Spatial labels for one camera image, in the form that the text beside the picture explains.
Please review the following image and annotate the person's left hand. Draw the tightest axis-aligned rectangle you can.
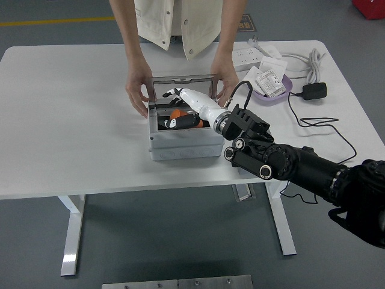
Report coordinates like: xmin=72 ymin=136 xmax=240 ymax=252
xmin=210 ymin=61 xmax=240 ymax=105

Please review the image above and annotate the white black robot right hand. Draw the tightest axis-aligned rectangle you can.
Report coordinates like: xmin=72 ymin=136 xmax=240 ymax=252
xmin=158 ymin=87 xmax=225 ymax=130

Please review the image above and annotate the person's right hand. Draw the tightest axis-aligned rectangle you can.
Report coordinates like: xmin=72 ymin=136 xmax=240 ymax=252
xmin=125 ymin=64 xmax=154 ymax=119

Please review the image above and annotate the transparent hinged box lid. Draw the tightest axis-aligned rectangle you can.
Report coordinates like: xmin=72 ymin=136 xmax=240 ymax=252
xmin=146 ymin=73 xmax=218 ymax=110

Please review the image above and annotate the orange cylindrical battery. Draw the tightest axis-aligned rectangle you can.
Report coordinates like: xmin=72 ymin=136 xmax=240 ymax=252
xmin=168 ymin=109 xmax=211 ymax=129

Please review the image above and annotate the grey plastic junction box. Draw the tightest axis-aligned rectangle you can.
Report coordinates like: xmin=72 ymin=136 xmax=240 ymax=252
xmin=147 ymin=104 xmax=225 ymax=162

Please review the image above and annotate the white power strip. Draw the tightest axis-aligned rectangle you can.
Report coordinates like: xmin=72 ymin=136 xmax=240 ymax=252
xmin=233 ymin=48 xmax=262 ymax=72

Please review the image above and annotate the packaged socket with printed label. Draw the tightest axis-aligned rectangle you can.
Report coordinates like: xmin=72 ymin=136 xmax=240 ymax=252
xmin=255 ymin=69 xmax=286 ymax=98

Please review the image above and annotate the small white rectangular adapter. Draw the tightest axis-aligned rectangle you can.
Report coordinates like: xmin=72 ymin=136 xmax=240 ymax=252
xmin=264 ymin=45 xmax=283 ymax=60

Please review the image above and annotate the brown floor sign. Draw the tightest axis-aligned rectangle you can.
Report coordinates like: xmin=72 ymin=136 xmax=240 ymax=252
xmin=236 ymin=13 xmax=258 ymax=33

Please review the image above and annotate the purple plastic tray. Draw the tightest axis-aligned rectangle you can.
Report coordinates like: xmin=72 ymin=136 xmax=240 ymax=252
xmin=245 ymin=73 xmax=293 ymax=106

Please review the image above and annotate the person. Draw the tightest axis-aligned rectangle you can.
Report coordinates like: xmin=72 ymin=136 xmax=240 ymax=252
xmin=134 ymin=0 xmax=224 ymax=62

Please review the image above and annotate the black power adapter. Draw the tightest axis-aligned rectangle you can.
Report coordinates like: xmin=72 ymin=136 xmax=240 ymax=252
xmin=301 ymin=82 xmax=328 ymax=101

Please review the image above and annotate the white table leg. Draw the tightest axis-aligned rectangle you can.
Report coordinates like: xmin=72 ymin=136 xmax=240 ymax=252
xmin=57 ymin=194 xmax=87 ymax=277
xmin=266 ymin=179 xmax=297 ymax=256

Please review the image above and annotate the red object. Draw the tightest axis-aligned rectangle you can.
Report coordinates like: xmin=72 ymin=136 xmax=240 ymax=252
xmin=351 ymin=0 xmax=385 ymax=21

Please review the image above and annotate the grey metal plate with screws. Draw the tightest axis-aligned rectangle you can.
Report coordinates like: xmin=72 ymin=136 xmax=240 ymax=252
xmin=177 ymin=275 xmax=253 ymax=289
xmin=101 ymin=279 xmax=179 ymax=289

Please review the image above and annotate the white square wall socket panel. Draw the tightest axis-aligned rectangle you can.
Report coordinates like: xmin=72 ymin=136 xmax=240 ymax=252
xmin=260 ymin=56 xmax=288 ymax=79

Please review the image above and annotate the thin black cord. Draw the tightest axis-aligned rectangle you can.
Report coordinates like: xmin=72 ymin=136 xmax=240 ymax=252
xmin=279 ymin=91 xmax=358 ymax=205

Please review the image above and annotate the grey metal bracket under table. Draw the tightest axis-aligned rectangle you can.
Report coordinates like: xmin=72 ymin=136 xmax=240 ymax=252
xmin=231 ymin=183 xmax=257 ymax=202

